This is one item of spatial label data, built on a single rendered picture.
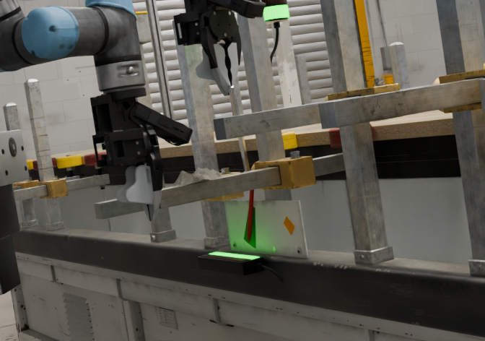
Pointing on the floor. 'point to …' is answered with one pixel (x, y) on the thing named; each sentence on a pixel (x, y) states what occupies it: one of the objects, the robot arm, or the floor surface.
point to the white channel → (285, 53)
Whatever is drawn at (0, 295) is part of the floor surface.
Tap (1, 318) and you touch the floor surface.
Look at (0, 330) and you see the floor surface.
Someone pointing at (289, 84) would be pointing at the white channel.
